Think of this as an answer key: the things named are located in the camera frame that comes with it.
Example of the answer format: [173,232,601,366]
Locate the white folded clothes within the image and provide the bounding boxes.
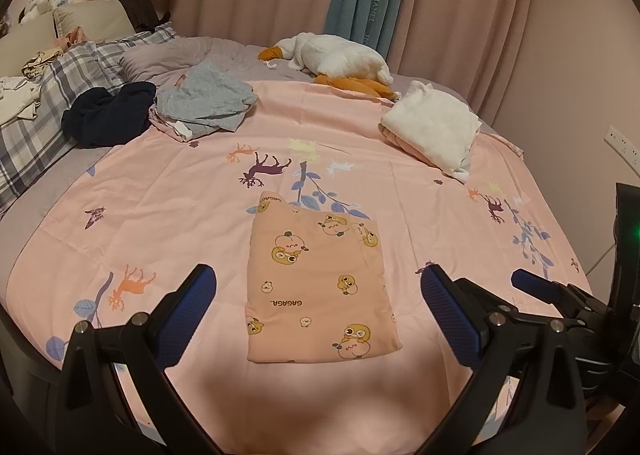
[380,80,483,184]

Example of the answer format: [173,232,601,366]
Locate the white and brown plush toy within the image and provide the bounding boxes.
[19,0,54,24]

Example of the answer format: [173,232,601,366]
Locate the beige headboard cushion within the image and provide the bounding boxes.
[52,0,136,43]
[0,12,57,54]

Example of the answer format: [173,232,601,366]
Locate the dark brown cloth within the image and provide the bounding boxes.
[105,0,173,33]

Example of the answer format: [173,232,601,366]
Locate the pink printed blanket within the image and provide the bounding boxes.
[10,80,593,455]

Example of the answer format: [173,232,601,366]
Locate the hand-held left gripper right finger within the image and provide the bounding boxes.
[420,263,587,455]

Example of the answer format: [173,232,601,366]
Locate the white goose plush toy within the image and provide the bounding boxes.
[257,33,401,100]

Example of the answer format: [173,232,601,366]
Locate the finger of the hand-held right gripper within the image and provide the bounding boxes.
[511,269,608,324]
[457,276,576,331]

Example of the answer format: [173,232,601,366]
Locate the pink printed baby shirt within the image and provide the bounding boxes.
[245,190,403,363]

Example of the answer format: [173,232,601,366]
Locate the dark navy cloth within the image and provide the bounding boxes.
[62,81,158,148]

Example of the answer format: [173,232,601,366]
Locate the white wall socket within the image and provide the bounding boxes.
[604,125,640,160]

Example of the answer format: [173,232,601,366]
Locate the pink crumpled cloth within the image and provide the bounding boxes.
[52,27,98,50]

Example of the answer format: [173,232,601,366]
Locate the mauve pillow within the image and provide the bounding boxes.
[120,36,216,86]

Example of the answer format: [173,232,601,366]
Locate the tan crumpled cloth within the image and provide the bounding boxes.
[21,49,65,80]

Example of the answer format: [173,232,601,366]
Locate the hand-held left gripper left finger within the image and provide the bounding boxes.
[52,263,218,455]

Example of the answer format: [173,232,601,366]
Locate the plaid pillow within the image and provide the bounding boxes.
[0,22,181,208]

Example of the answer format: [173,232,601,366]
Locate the grey folded clothes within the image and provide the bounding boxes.
[155,60,258,133]

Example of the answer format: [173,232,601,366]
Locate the white crumpled clothes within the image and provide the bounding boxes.
[0,76,43,126]

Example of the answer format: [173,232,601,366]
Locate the pink folded garment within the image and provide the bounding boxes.
[380,122,443,168]

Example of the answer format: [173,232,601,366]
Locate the pale pink garment white cuff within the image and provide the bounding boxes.
[148,105,198,142]

